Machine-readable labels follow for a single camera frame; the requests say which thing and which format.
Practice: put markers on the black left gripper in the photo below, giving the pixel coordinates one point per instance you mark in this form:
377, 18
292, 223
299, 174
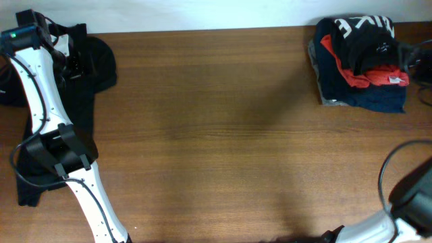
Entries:
77, 69

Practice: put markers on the dark green t-shirt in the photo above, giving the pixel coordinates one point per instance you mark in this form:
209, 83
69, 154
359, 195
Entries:
364, 42

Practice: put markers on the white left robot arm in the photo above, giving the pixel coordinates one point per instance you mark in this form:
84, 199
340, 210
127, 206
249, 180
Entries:
40, 59

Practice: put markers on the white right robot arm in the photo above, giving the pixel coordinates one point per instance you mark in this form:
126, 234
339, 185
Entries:
406, 214

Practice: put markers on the red printed t-shirt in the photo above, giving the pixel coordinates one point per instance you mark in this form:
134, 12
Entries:
381, 75

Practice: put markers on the navy blue folded garment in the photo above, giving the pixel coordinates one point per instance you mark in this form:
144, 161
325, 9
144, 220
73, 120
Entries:
384, 99

